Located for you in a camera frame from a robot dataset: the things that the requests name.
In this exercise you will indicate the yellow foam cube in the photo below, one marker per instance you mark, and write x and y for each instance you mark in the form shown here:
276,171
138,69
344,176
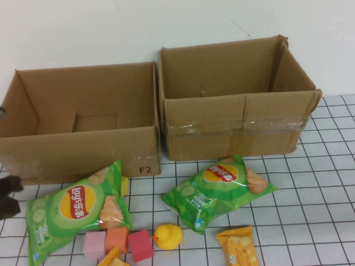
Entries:
125,186

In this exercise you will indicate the red foam cube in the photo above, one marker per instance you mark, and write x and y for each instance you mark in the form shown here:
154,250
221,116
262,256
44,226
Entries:
141,246

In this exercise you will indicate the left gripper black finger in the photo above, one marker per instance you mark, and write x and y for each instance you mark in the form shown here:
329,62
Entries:
11,184
8,207

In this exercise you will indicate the cardboard box with F2 print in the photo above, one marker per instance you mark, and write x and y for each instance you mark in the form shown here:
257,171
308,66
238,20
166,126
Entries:
83,155

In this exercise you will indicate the pink foam cube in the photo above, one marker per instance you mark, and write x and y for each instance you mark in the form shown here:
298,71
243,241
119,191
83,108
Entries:
93,246

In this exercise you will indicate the green Lay's chip bag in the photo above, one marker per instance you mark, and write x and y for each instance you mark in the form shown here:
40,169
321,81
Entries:
216,194
75,205

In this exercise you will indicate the yellow cracker packet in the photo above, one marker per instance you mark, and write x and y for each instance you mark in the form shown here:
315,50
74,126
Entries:
238,246
111,257

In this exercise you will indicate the yellow rubber duck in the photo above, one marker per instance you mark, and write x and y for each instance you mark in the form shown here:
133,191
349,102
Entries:
167,235

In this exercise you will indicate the cardboard box with clear tape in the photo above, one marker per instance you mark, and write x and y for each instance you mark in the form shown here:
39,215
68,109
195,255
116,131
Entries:
222,133

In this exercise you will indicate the orange foam cube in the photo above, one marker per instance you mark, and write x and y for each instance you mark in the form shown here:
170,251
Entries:
116,238

